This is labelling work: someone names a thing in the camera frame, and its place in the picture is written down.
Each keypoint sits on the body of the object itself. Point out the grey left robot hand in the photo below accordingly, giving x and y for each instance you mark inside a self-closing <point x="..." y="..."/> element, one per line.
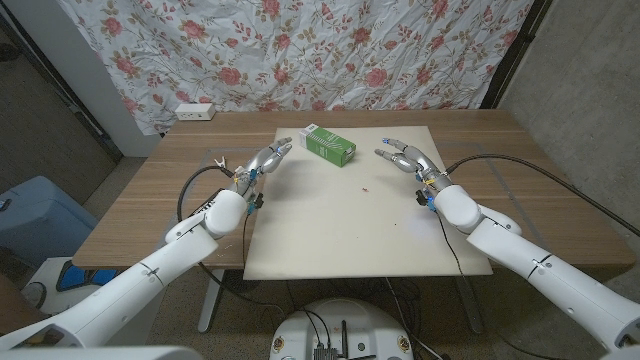
<point x="260" y="167"/>

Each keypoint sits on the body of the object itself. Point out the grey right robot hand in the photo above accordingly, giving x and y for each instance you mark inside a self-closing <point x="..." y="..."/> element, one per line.
<point x="420" y="162"/>

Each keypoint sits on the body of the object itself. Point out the cream foam board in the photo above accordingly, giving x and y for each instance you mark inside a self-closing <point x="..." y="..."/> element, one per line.
<point x="340" y="240"/>

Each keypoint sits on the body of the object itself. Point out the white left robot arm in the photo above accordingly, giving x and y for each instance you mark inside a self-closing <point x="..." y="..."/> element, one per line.
<point x="125" y="295"/>

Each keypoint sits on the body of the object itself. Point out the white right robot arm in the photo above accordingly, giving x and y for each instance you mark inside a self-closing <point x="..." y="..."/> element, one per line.
<point x="550" y="280"/>

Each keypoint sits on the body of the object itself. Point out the small white clip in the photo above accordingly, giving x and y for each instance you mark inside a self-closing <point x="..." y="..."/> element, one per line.
<point x="219" y="162"/>

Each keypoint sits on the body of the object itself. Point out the green straws box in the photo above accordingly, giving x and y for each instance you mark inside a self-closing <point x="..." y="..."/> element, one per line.
<point x="330" y="145"/>

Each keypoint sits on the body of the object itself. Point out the white power strip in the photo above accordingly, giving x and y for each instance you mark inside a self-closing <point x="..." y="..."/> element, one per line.
<point x="195" y="112"/>

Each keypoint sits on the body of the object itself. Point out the floral backdrop cloth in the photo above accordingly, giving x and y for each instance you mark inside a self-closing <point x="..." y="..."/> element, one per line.
<point x="300" y="50"/>

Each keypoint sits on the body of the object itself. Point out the white table leg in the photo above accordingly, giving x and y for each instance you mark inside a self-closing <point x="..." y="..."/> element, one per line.
<point x="210" y="305"/>

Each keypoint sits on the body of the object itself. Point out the black backdrop pole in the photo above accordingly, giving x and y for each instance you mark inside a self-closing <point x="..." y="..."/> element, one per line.
<point x="515" y="50"/>

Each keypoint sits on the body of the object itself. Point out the grey table leg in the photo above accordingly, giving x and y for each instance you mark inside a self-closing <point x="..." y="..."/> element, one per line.
<point x="470" y="310"/>

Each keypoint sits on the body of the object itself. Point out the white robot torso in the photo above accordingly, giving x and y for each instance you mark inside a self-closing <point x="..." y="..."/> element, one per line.
<point x="340" y="320"/>

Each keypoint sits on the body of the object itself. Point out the blue plastic bin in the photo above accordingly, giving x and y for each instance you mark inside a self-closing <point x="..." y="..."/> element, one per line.
<point x="45" y="220"/>

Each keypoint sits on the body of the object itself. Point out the white and blue floor object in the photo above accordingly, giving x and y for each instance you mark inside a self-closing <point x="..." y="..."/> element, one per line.
<point x="55" y="270"/>

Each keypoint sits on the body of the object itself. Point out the grey shoe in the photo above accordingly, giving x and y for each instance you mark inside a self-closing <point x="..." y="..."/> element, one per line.
<point x="35" y="295"/>

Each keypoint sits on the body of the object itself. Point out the brown trouser leg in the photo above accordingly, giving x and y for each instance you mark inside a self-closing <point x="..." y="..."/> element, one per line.
<point x="15" y="310"/>

